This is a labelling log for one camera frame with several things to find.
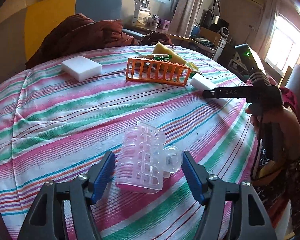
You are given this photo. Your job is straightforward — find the grey yellow blue sofa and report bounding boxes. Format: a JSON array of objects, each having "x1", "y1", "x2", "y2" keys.
[{"x1": 0, "y1": 0, "x2": 123, "y2": 88}]

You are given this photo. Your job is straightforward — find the striped pink green tablecloth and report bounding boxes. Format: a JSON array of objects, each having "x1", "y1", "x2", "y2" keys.
[{"x1": 0, "y1": 46, "x2": 257, "y2": 239}]

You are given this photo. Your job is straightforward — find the dark red blanket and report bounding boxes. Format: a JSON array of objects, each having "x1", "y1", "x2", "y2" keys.
[{"x1": 25, "y1": 14, "x2": 173, "y2": 69}]

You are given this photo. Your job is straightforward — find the yellow sponge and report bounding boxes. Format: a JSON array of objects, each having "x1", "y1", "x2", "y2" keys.
[{"x1": 153, "y1": 42, "x2": 186, "y2": 65}]

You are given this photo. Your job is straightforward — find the person's right hand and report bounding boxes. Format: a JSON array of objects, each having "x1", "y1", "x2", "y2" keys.
[{"x1": 245, "y1": 106, "x2": 300, "y2": 161}]

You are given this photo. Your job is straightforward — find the white box on windowsill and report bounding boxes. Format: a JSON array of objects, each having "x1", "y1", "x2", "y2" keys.
[{"x1": 132, "y1": 0, "x2": 151, "y2": 26}]

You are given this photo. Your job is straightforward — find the orange plastic basket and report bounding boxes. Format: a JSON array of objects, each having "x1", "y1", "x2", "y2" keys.
[{"x1": 126, "y1": 57, "x2": 192, "y2": 87}]

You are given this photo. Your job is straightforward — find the pink curtain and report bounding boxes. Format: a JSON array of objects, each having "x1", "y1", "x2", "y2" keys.
[{"x1": 168, "y1": 0, "x2": 203, "y2": 37}]

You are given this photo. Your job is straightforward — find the green yellow cracker pack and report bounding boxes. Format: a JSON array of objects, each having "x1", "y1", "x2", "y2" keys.
[{"x1": 140, "y1": 54, "x2": 172, "y2": 63}]

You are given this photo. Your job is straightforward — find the clear pink plastic clip box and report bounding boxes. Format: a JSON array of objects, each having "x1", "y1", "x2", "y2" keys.
[{"x1": 115, "y1": 121, "x2": 183, "y2": 193}]

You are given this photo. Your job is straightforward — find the white foam block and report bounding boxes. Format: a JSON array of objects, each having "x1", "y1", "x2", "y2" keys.
[
  {"x1": 61, "y1": 56, "x2": 102, "y2": 82},
  {"x1": 190, "y1": 73, "x2": 227, "y2": 107}
]

